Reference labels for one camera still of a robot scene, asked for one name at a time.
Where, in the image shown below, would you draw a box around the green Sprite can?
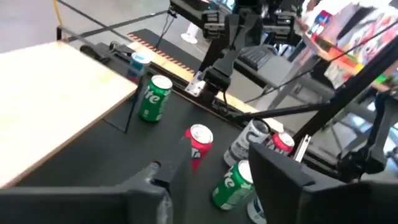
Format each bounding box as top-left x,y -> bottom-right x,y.
211,159 -> 256,211
137,74 -> 174,123

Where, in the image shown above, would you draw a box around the rack of colourful boxes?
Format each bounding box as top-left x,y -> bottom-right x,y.
295,0 -> 398,93

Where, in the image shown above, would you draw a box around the red Fanta can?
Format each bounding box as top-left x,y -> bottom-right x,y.
266,132 -> 295,156
182,123 -> 215,174

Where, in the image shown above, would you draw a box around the black keyboard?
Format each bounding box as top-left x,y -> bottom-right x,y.
236,44 -> 278,72

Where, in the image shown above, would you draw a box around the black table mat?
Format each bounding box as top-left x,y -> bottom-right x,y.
15,58 -> 299,224

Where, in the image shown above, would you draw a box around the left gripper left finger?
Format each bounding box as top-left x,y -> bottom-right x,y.
0,136 -> 192,224

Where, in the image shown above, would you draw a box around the yellow extension cable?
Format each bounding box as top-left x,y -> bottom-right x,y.
52,0 -> 63,27

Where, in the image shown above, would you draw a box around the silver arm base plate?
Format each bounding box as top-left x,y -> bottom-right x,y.
184,70 -> 208,98

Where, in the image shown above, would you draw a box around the black diagonal frame strut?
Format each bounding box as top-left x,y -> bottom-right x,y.
292,34 -> 398,147

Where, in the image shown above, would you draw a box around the wooden shelf black metal legs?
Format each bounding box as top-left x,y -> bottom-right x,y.
0,25 -> 147,189

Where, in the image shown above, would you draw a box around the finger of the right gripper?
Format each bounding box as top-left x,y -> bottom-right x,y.
273,12 -> 295,37
203,11 -> 225,40

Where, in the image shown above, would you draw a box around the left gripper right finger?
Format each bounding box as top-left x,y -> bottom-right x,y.
248,141 -> 398,224

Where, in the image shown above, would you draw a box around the black perforated computer case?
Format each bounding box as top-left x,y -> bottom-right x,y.
79,40 -> 135,65

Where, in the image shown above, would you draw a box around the thin black frame rod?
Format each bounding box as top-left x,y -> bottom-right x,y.
229,102 -> 331,123

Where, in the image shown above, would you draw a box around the black mat with orange stripes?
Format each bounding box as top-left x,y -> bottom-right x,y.
126,28 -> 218,75

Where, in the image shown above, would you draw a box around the blue silver Red Bull can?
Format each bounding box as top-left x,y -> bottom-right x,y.
126,51 -> 154,85

